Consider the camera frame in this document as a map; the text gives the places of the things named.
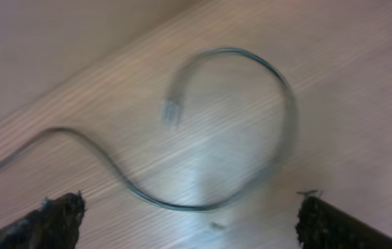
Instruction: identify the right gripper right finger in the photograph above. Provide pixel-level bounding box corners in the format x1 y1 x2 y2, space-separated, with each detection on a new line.
295 190 392 249

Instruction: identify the black USB cable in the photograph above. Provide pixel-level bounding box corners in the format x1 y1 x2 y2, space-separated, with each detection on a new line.
0 47 299 212

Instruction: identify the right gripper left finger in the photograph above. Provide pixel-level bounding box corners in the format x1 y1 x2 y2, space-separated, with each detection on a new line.
0 192 86 249

